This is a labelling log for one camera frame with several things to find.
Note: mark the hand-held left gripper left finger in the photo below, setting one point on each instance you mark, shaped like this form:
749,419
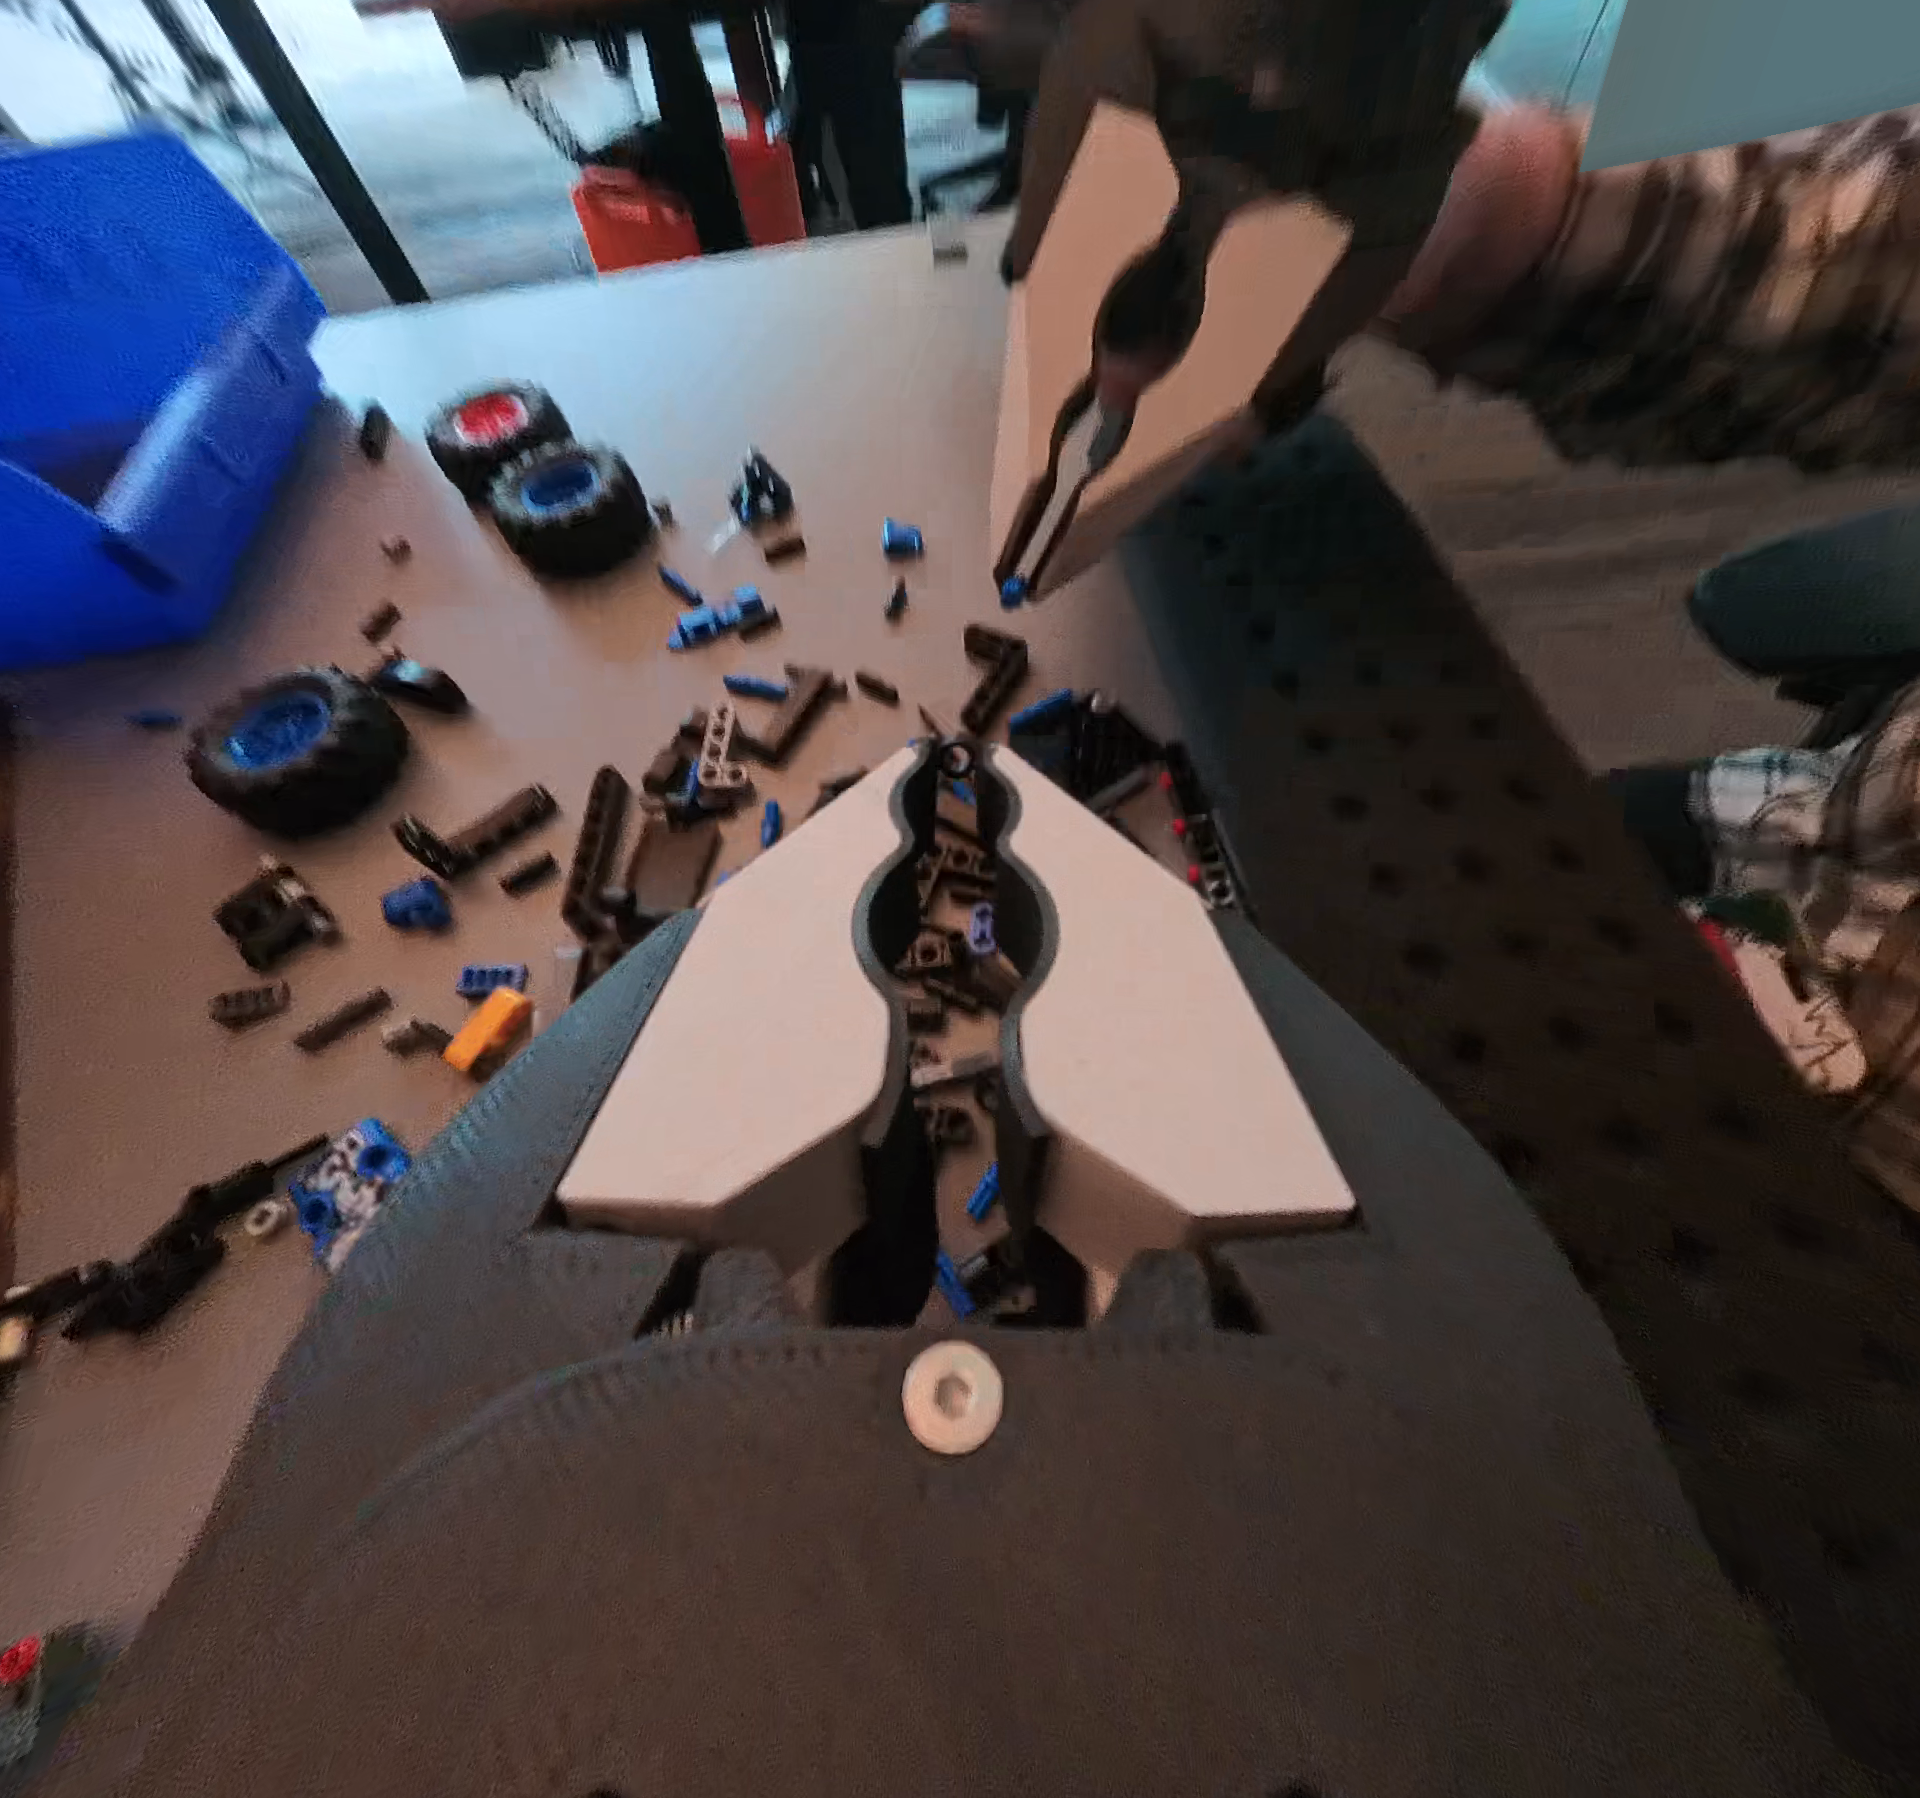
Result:
737,1049

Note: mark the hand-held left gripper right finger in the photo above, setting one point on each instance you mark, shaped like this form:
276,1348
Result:
1186,1078

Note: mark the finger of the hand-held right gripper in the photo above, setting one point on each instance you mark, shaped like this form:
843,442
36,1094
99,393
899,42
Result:
1051,268
1261,298

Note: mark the pile of toy building pieces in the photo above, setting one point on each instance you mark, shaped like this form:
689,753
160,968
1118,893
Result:
480,832

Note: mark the person's right forearm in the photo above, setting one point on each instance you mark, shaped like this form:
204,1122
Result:
1741,285

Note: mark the grey desk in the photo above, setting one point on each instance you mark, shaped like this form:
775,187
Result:
840,388

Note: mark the orange toy brick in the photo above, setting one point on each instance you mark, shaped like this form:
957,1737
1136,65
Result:
487,1034

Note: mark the blue printed toy panel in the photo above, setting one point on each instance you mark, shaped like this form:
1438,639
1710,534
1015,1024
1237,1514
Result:
361,1184

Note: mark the red container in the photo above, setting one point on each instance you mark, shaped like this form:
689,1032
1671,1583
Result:
647,209

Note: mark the black toy wheel blue rim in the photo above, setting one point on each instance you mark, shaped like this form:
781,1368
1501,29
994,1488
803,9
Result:
571,509
295,749

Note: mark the black toy wheel red rim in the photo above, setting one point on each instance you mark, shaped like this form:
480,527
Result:
496,435

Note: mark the person's leg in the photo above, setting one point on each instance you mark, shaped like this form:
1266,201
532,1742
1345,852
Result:
1816,614

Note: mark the black pole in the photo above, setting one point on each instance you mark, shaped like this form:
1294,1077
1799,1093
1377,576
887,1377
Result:
287,104

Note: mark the blue storage bin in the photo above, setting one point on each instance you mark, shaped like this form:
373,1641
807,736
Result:
121,388

